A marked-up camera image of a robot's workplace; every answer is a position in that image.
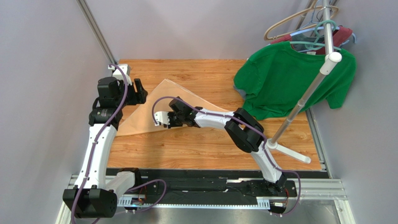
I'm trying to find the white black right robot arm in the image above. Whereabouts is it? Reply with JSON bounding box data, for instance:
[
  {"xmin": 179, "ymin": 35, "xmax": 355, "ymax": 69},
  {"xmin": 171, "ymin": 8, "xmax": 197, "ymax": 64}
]
[{"xmin": 164, "ymin": 97, "xmax": 287, "ymax": 192}]

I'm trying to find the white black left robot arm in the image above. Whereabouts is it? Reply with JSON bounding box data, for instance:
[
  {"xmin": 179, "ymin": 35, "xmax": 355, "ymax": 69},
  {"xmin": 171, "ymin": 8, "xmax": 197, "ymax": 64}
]
[{"xmin": 63, "ymin": 77, "xmax": 148, "ymax": 218}]

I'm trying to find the green t-shirt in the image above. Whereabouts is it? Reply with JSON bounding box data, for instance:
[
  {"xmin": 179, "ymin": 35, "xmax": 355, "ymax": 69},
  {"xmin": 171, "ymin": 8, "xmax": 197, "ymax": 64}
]
[{"xmin": 234, "ymin": 42, "xmax": 357, "ymax": 120}]

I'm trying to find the teal plastic hanger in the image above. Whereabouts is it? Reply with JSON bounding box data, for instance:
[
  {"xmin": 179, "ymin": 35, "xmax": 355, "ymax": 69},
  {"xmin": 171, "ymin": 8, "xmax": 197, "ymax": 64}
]
[{"xmin": 289, "ymin": 20, "xmax": 337, "ymax": 53}]

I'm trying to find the silver white clothes rack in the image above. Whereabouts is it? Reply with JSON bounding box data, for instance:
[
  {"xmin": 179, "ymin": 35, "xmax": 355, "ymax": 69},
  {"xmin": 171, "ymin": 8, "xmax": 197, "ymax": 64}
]
[{"xmin": 265, "ymin": 0, "xmax": 342, "ymax": 164}]

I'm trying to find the light blue hanger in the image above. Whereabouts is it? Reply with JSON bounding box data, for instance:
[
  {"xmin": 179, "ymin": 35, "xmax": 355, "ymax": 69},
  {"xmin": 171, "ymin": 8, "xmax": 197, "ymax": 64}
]
[{"xmin": 290, "ymin": 27, "xmax": 357, "ymax": 46}]

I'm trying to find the red garment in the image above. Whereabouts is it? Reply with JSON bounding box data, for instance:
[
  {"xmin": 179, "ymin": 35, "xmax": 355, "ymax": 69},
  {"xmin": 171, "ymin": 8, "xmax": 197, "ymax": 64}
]
[{"xmin": 269, "ymin": 26, "xmax": 353, "ymax": 55}]

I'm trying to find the aluminium frame rail left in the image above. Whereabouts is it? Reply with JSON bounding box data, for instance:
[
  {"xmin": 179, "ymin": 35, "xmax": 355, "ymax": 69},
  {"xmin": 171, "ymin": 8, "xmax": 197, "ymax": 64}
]
[{"xmin": 76, "ymin": 0, "xmax": 117, "ymax": 64}]

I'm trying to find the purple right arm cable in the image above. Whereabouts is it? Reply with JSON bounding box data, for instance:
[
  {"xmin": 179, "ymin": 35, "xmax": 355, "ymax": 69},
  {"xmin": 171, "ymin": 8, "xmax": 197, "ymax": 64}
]
[{"xmin": 151, "ymin": 96, "xmax": 302, "ymax": 217}]

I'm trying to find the aluminium front rail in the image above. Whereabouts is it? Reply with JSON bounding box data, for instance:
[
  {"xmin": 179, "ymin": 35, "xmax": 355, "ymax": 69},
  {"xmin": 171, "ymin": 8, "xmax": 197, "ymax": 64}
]
[{"xmin": 56, "ymin": 174, "xmax": 356, "ymax": 224}]

